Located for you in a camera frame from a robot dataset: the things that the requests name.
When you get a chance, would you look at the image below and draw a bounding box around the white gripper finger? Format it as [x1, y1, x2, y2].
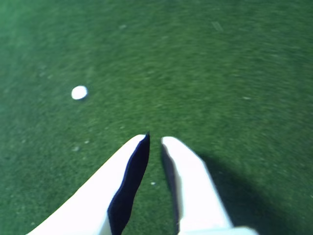
[160, 136, 233, 235]
[26, 131, 151, 235]

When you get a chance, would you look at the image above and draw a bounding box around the long green putting mat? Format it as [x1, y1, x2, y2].
[0, 0, 313, 235]

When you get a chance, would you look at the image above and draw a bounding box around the small white dot marker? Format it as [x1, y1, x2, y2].
[71, 85, 89, 100]

